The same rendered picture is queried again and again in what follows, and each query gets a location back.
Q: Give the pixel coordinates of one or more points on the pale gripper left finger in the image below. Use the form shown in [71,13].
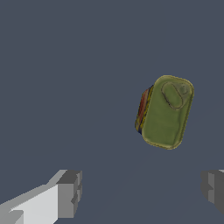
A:
[43,201]

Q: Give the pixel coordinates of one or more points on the olive rectangular pull-tab tin can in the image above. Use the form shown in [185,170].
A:
[166,116]

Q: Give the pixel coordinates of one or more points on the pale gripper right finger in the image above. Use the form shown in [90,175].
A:
[215,186]

